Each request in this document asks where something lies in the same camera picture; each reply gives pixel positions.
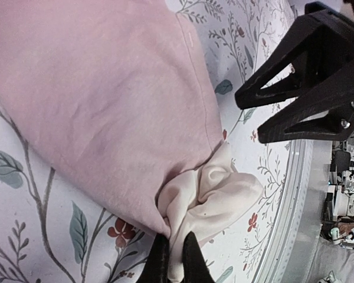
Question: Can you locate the floral patterned table mat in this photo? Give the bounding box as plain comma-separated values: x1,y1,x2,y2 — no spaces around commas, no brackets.
0,1,299,282

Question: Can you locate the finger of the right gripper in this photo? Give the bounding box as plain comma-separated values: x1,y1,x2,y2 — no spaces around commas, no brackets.
257,76,354,143

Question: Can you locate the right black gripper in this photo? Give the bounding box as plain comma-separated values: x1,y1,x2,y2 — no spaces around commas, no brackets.
235,1,354,109

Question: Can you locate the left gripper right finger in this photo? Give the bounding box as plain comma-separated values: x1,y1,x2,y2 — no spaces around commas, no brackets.
182,232,215,283

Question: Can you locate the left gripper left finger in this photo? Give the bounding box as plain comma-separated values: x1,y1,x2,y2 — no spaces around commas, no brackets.
138,234,169,283

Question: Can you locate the aluminium front rail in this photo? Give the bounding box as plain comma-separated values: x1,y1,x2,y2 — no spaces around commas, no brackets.
253,140,332,282

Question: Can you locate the pink and white underwear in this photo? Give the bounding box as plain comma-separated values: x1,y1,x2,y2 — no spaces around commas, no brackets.
0,1,263,282

